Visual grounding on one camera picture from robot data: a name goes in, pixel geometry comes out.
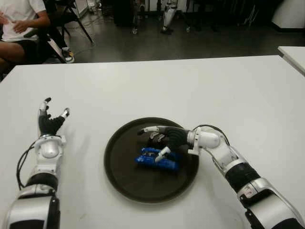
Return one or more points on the person in black clothes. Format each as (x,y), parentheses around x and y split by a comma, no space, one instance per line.
(59,31)

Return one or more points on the black wheeled stand leg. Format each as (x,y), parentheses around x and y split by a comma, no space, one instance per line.
(135,29)
(188,29)

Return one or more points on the white humanoid robot legs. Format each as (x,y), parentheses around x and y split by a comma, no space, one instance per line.
(168,16)

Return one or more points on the right robot hand black silver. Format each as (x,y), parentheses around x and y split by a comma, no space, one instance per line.
(175,137)

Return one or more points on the white curved panel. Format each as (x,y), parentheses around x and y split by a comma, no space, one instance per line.
(289,14)

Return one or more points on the round dark brown tray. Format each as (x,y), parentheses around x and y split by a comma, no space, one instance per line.
(124,167)

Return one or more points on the seated person in white shirt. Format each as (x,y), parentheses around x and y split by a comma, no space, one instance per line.
(16,14)

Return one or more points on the blue Oreo cookie pack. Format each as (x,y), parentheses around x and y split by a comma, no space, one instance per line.
(147,158)

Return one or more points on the left robot arm silver black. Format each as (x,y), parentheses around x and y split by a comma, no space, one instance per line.
(45,152)

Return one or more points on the left robot hand black silver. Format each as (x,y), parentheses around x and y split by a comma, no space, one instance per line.
(48,124)

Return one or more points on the black folding chair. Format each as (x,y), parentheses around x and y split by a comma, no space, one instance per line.
(71,17)

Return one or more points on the white side table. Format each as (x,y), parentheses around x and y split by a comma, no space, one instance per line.
(294,56)

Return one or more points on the grey armrest office chair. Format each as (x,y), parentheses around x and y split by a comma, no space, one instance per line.
(32,33)

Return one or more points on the right robot arm silver black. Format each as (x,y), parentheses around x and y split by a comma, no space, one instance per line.
(238,164)

